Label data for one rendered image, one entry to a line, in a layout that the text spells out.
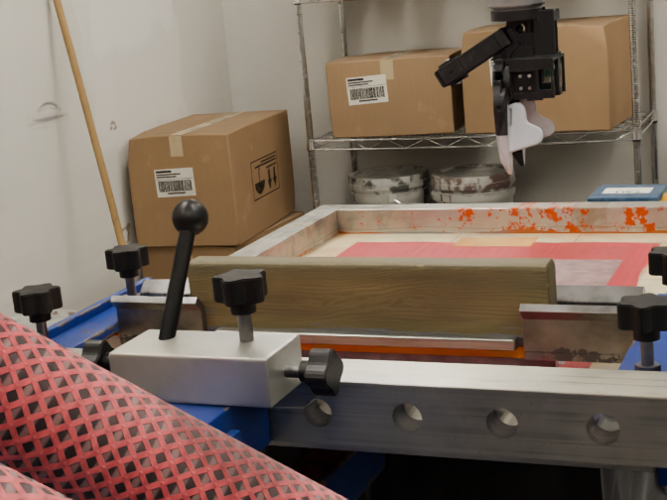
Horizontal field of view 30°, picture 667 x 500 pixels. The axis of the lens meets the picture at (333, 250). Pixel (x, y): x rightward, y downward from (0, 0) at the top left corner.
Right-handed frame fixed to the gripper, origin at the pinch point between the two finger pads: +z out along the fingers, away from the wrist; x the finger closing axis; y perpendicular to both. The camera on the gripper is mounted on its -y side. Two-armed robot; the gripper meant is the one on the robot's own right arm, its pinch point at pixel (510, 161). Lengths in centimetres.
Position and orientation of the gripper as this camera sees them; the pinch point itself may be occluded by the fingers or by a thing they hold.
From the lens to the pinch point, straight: 169.5
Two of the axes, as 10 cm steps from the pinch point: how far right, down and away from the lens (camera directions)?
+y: 9.2, 0.0, -3.8
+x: 3.7, -2.4, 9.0
